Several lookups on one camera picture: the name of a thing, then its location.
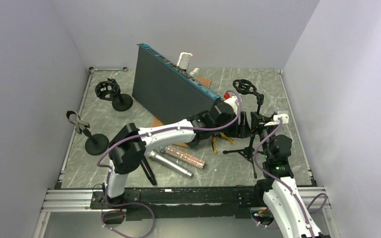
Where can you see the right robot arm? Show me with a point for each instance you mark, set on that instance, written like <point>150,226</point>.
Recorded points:
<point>278,191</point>

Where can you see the black condenser microphone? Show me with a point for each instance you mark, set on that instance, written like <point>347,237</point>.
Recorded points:
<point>148,171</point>

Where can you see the shock mount desk stand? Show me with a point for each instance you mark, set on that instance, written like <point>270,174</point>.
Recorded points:
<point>110,90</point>

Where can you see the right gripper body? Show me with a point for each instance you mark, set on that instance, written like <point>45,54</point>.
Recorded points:
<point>260,128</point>

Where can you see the wooden board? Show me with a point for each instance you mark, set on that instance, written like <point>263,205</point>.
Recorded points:
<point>168,136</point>

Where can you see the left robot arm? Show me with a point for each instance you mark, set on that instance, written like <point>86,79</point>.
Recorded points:
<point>133,144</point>

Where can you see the rhinestone microphone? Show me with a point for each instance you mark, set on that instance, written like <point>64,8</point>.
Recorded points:
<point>183,156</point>

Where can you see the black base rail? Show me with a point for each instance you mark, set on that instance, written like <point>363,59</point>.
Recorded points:
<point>164,202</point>

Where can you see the dark network switch box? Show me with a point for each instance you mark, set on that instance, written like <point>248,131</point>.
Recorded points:
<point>166,90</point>

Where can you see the black tripod shock mount stand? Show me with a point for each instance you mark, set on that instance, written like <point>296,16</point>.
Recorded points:
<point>245,87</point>

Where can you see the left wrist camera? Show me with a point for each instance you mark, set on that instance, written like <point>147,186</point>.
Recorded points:
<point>232,101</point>

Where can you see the clip desk mic stand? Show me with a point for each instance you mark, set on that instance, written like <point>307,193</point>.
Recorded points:
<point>96,144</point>

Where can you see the silver microphone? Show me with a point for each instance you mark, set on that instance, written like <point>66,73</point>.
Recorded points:
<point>158,157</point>

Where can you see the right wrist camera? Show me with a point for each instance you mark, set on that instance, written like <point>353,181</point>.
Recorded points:
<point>279,117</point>

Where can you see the small white bottle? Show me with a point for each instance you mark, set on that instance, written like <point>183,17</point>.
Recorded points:
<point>194,71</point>

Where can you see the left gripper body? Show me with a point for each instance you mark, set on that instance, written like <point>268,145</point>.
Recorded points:
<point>234,130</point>

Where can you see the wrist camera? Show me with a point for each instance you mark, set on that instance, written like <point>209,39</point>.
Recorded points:
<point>232,101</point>
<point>279,117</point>

